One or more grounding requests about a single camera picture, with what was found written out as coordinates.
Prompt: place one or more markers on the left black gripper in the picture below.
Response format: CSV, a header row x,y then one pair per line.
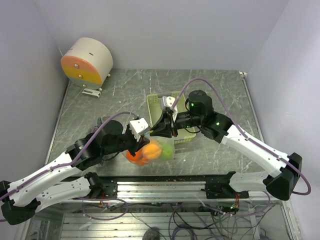
x,y
136,145

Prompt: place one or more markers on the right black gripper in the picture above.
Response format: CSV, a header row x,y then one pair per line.
x,y
163,127

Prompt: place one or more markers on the yellow-orange peach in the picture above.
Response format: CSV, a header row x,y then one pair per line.
x,y
151,151

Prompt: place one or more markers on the orange fruit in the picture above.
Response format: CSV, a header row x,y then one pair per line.
x,y
138,159

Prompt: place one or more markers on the blue-zipper clear bag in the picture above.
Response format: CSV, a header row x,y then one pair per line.
x,y
156,140

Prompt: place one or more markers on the green apple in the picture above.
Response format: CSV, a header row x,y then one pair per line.
x,y
168,151

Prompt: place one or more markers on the yellow-green perforated plastic basket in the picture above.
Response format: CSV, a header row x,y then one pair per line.
x,y
155,111

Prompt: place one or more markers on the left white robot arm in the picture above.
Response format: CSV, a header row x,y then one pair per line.
x,y
43,188

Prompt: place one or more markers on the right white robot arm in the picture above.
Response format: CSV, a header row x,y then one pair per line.
x,y
280,170

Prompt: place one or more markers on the white corner clip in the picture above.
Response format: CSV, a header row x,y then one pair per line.
x,y
243,74

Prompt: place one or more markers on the cylindrical drawer box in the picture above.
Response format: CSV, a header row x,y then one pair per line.
x,y
87,63

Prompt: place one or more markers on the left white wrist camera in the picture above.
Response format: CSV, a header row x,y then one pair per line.
x,y
139,127

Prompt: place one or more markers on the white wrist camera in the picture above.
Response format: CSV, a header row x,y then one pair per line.
x,y
139,127
167,104

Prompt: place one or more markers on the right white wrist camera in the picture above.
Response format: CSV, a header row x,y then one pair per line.
x,y
167,104

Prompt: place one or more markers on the small silver metal bracket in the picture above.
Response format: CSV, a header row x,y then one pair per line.
x,y
91,93

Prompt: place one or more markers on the aluminium rail frame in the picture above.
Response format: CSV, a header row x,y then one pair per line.
x,y
173,208

